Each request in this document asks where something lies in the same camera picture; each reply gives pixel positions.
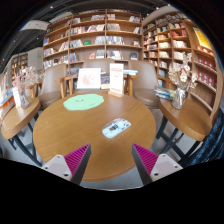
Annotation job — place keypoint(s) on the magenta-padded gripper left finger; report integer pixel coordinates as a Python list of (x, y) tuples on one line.
[(60, 165)]

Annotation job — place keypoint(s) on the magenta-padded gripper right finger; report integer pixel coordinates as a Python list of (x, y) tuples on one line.
[(163, 165)]

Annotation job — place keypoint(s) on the transparent light blue computer mouse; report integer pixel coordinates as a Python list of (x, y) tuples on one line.
[(116, 127)]

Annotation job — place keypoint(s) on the green cloud-shaped mouse pad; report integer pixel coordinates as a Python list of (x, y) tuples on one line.
[(83, 102)]

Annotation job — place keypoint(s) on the round wooden side table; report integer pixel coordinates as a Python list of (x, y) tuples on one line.
[(20, 116), (186, 120)]

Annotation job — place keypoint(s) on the person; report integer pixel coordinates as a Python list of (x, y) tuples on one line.
[(213, 140)]

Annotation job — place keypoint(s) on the glass vase with dried flowers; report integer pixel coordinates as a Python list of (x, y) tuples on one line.
[(179, 98), (24, 100)]

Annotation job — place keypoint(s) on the stack of colourful books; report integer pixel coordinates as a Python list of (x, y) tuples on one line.
[(164, 92)]

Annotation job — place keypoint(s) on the small white card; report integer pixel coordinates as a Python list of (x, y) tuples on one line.
[(16, 97)]

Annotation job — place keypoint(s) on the colourful book display stand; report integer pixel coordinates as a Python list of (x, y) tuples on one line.
[(5, 93)]

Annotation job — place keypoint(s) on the white framed picture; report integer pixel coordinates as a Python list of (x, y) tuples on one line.
[(89, 78)]

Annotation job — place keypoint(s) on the dark blue book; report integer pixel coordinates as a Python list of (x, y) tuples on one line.
[(105, 80)]

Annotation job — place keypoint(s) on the light blue book stack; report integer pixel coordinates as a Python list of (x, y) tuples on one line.
[(130, 72)]

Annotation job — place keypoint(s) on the white sign on wooden base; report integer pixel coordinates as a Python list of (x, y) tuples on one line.
[(116, 78)]

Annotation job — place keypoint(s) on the small distant wooden bookshelf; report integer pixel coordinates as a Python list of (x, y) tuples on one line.
[(19, 65)]

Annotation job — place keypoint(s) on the curved wooden bookshelf unit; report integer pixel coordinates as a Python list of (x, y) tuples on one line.
[(186, 50)]

